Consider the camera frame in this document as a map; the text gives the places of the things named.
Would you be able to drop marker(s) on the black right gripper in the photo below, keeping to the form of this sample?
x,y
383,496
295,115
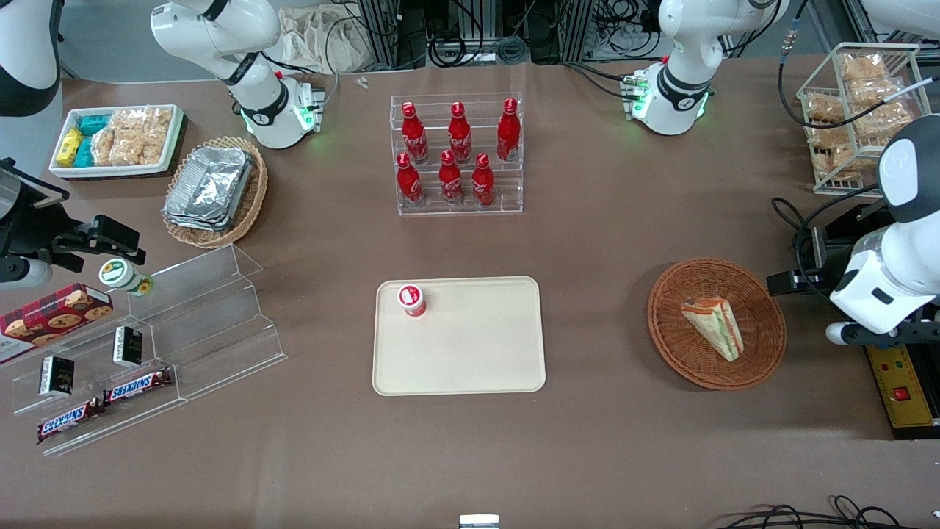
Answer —
x,y
28,230

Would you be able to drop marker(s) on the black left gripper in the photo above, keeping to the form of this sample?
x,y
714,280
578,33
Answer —
x,y
814,272

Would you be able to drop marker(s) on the triangular sandwich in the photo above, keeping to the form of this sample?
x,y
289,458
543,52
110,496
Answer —
x,y
714,327

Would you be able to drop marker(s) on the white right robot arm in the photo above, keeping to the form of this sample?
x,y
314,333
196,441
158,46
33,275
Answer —
x,y
258,92

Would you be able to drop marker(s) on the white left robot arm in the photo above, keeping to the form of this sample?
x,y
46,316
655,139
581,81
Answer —
x,y
675,81

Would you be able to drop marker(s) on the white rectangular snack tray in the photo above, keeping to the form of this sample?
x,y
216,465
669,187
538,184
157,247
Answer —
x,y
117,170

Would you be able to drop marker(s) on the round brown wicker basket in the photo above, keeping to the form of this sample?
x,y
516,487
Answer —
x,y
675,345

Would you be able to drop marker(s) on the oval light wicker basket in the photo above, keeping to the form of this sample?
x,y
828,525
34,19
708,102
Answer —
x,y
253,198

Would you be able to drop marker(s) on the beige plastic tray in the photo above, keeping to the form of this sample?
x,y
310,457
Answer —
x,y
463,345

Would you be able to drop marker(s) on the cup with green white lid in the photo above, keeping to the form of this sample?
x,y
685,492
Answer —
x,y
121,274

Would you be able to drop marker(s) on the aluminium foil container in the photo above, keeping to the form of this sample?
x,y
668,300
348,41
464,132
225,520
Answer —
x,y
213,180
191,222

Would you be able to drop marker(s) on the rice cracker bag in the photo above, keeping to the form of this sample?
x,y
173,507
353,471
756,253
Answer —
x,y
159,123
130,120
128,150
105,147

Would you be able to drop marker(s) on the small teal box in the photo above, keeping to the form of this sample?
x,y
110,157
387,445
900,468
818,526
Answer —
x,y
94,124
86,153

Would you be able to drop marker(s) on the red tartan cookie box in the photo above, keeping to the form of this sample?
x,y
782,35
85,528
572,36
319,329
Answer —
x,y
51,317

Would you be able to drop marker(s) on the small black box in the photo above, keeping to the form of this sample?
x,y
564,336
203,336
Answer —
x,y
128,347
56,376

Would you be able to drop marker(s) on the small yellow box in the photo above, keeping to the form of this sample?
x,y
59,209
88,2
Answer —
x,y
70,147

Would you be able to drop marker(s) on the clear acrylic step shelf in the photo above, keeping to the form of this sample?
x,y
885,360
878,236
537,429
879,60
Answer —
x,y
220,323

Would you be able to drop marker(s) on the fried snack bag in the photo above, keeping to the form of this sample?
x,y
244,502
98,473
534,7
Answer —
x,y
826,135
877,92
841,162
863,67
881,121
824,108

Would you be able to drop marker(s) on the snickers bar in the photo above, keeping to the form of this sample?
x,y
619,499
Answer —
x,y
138,386
70,421

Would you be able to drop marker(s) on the black appliance with yellow panel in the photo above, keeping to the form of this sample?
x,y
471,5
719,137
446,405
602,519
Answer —
x,y
907,397

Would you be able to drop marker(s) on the white cloth bag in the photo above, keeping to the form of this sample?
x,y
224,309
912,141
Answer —
x,y
323,40

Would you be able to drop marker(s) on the red cola bottle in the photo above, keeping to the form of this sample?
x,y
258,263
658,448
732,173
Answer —
x,y
482,182
450,180
414,136
408,182
460,136
508,132

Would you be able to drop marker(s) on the clear acrylic bottle rack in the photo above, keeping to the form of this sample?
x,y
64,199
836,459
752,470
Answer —
x,y
507,187

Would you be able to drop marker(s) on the red cup with white lid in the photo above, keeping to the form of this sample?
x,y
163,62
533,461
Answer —
x,y
412,299

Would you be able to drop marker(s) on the small silver white object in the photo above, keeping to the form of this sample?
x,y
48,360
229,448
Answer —
x,y
479,522

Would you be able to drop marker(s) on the aluminium frame post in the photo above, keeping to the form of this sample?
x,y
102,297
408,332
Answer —
x,y
855,18

